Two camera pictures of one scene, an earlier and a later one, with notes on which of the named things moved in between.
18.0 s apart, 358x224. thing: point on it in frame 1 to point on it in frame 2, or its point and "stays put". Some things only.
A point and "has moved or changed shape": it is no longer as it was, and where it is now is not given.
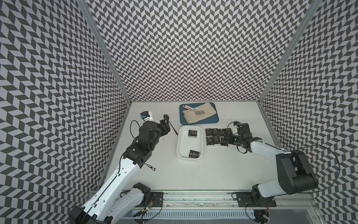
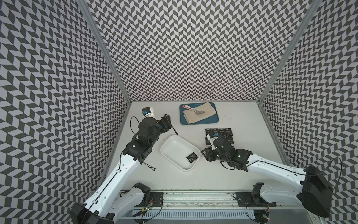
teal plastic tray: (213, 119) stays put
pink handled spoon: (196, 112) stays put
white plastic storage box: (185, 143) to (177, 149)
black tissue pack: (210, 141) stays put
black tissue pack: (222, 132) stays put
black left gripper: (164, 127) stays put
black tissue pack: (209, 132) stays put
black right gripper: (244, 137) to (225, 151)
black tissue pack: (192, 133) has moved or changed shape
